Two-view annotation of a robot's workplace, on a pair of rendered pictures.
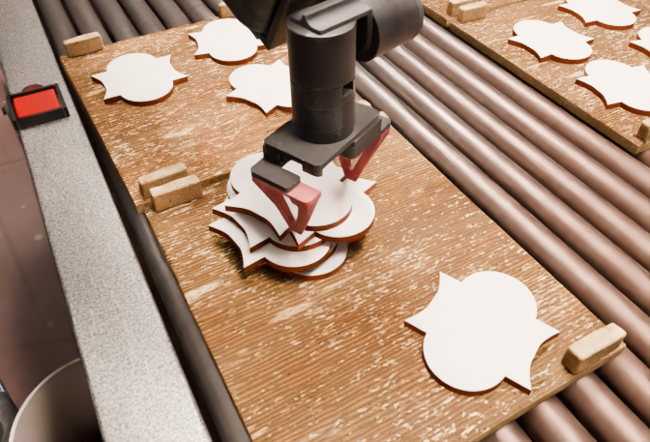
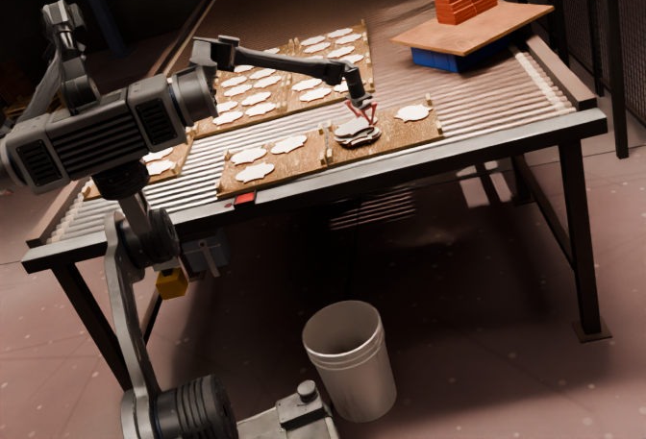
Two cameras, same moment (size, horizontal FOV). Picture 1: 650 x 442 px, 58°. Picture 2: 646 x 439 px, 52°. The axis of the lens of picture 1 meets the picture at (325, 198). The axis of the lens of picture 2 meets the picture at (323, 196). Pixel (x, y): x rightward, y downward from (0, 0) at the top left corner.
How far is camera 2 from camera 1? 2.11 m
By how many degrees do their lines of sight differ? 44
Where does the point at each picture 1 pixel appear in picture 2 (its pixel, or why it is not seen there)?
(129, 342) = (376, 166)
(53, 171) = (288, 191)
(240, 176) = (342, 133)
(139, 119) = (281, 171)
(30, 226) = not seen: outside the picture
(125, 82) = (257, 174)
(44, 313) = not seen: outside the picture
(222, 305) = (378, 148)
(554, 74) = (333, 97)
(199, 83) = (270, 160)
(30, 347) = not seen: outside the picture
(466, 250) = (388, 114)
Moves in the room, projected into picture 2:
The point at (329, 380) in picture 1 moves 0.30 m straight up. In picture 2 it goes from (410, 133) to (391, 53)
